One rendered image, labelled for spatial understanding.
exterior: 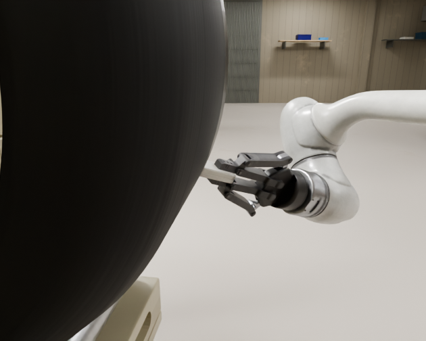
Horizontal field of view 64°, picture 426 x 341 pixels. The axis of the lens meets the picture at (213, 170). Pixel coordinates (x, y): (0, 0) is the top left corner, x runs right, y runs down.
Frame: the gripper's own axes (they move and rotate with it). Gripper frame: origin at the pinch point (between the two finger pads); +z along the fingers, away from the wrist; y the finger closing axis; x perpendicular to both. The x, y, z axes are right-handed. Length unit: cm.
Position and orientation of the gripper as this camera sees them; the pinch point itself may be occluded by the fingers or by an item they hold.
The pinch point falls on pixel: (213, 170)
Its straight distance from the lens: 50.1
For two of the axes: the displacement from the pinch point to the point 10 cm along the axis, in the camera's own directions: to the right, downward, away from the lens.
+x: -4.8, -5.5, 6.8
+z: -7.3, -1.9, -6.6
